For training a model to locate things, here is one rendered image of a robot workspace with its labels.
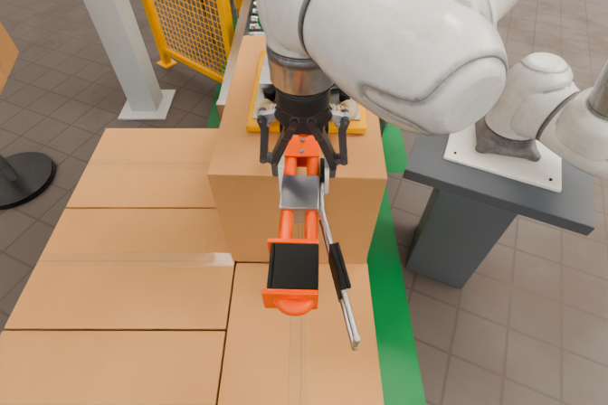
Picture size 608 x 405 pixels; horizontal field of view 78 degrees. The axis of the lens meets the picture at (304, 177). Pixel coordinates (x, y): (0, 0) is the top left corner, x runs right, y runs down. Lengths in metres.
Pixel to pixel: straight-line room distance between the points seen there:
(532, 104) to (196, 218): 1.03
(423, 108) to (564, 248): 1.93
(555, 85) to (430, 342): 1.06
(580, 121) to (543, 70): 0.17
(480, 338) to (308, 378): 0.92
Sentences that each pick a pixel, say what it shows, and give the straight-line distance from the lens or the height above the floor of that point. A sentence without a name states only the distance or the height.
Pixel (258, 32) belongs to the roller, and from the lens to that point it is 2.16.
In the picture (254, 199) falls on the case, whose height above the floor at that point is 0.86.
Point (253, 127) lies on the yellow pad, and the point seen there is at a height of 0.96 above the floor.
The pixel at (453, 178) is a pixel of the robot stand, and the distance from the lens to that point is 1.16.
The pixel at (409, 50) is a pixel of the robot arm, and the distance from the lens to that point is 0.29.
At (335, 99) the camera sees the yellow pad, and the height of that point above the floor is 0.97.
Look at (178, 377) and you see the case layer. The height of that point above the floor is 0.54.
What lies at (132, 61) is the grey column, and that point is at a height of 0.37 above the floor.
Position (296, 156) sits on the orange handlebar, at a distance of 0.66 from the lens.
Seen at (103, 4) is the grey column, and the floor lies 0.70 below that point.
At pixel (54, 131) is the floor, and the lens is 2.78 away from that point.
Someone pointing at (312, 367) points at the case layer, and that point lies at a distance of 1.05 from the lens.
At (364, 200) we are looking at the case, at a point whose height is 0.86.
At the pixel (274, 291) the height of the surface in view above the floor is 1.10.
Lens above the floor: 1.57
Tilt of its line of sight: 49 degrees down
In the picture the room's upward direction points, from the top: straight up
